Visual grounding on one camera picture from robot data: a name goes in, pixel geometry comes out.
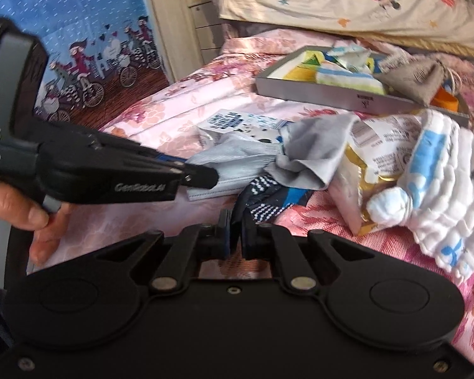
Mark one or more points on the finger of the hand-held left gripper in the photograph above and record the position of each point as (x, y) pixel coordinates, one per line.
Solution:
(199, 177)
(150, 157)

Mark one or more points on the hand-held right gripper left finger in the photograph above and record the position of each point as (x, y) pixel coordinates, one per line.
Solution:
(226, 241)

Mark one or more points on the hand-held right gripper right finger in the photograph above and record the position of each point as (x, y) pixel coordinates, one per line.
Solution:
(245, 241)

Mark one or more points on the light blue-grey cloth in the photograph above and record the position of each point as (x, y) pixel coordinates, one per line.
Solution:
(237, 158)

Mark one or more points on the dark dotted sock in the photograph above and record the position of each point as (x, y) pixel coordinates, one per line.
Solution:
(264, 201)

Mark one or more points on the grey cardboard box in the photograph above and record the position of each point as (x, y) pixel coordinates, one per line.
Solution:
(320, 96)

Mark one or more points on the orange yellow striped towel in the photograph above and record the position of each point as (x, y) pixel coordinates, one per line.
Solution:
(347, 81)

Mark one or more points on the person's left hand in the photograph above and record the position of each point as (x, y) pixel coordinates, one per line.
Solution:
(15, 209)

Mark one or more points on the pink floral bedsheet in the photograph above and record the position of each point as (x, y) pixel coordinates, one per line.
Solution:
(162, 106)

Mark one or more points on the white blue carton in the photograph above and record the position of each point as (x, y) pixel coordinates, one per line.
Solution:
(229, 124)

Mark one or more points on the grey cloth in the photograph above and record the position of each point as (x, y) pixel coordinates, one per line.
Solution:
(316, 150)

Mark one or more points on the grey drawer cabinet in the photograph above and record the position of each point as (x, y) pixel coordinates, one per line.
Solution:
(205, 31)

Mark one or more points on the blue yellow green towel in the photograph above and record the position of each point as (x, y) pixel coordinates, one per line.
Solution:
(296, 73)

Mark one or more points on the blue cyclist printed cloth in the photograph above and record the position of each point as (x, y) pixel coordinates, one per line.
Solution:
(83, 15)

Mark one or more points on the snack packet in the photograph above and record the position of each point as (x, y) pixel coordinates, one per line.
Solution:
(379, 154)

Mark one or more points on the white cloth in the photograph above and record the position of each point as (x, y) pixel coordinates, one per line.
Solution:
(361, 61)

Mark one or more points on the cartoon printed pillow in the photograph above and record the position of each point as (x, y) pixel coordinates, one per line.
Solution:
(320, 4)

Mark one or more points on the white quilted gauze towel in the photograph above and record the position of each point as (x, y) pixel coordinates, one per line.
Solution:
(450, 189)

